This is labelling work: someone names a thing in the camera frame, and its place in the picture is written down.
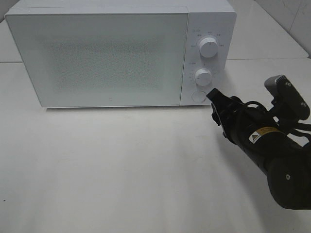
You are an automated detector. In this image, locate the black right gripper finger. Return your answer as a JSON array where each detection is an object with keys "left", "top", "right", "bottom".
[
  {"left": 211, "top": 103, "right": 222, "bottom": 126},
  {"left": 207, "top": 88, "right": 231, "bottom": 107}
]

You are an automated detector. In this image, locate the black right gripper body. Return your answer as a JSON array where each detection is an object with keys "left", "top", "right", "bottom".
[{"left": 219, "top": 97, "right": 282, "bottom": 146}]

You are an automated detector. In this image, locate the round white door button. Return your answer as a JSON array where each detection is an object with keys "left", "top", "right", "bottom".
[{"left": 191, "top": 91, "right": 207, "bottom": 103}]

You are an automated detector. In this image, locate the white timer knob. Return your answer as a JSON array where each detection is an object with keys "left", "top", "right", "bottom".
[{"left": 194, "top": 68, "right": 212, "bottom": 86}]

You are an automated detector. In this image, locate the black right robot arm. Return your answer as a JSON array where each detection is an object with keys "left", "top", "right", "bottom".
[{"left": 207, "top": 88, "right": 311, "bottom": 210}]

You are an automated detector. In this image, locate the upper white power knob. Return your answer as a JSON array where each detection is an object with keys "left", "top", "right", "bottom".
[{"left": 198, "top": 35, "right": 219, "bottom": 58}]

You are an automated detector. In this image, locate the white microwave oven body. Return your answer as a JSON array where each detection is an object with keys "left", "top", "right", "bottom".
[{"left": 4, "top": 0, "right": 237, "bottom": 108}]

